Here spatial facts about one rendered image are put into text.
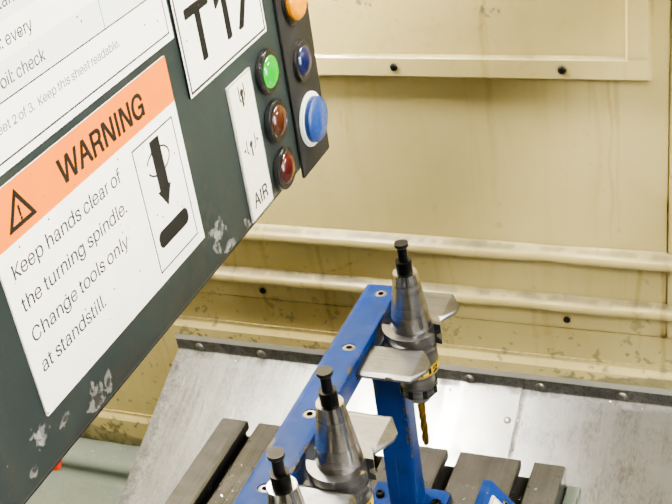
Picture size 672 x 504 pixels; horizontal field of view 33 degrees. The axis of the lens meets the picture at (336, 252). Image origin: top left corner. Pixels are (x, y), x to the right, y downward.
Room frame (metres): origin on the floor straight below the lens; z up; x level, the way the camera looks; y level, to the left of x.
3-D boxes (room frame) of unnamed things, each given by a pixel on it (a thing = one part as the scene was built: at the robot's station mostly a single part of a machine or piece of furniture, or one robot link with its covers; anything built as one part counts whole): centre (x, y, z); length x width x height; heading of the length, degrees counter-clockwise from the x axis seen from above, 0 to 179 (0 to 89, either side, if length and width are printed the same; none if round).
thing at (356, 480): (0.81, 0.03, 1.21); 0.06 x 0.06 x 0.03
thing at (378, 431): (0.86, 0.00, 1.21); 0.07 x 0.05 x 0.01; 65
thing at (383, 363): (0.96, -0.04, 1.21); 0.07 x 0.05 x 0.01; 65
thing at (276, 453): (0.71, 0.07, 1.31); 0.02 x 0.02 x 0.03
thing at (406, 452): (1.08, -0.04, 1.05); 0.10 x 0.05 x 0.30; 65
